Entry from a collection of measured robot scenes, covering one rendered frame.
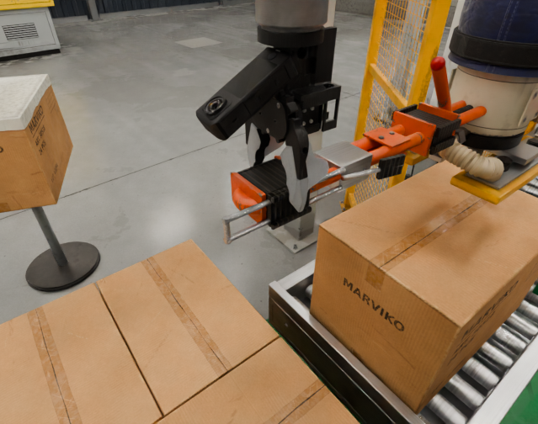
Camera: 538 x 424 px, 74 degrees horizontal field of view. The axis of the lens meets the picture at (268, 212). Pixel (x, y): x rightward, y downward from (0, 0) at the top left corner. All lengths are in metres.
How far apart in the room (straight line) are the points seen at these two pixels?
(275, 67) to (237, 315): 0.98
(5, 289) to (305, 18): 2.32
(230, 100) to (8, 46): 7.37
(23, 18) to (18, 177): 6.03
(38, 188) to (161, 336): 0.90
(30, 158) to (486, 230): 1.63
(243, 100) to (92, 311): 1.12
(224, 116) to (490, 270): 0.75
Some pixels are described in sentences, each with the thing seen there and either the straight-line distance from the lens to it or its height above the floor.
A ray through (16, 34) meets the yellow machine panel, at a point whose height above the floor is 0.38.
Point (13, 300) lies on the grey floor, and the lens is 2.42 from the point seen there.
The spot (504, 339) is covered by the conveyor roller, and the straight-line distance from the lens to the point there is 1.42.
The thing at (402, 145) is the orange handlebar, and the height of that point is 1.28.
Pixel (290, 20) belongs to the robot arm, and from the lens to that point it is 0.39.
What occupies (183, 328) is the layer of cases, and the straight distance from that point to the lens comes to 1.25.
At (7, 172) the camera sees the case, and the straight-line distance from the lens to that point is 1.80.
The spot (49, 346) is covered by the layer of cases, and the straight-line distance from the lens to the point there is 1.37.
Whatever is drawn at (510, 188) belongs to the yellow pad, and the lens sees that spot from 0.85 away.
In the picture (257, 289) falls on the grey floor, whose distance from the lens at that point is 2.05.
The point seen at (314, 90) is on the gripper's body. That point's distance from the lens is 0.43.
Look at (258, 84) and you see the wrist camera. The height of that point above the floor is 1.43.
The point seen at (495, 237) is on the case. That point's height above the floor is 0.95.
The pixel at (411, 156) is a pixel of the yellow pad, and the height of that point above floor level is 1.16.
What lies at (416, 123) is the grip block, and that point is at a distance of 0.69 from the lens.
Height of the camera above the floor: 1.54
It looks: 37 degrees down
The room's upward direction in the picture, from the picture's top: straight up
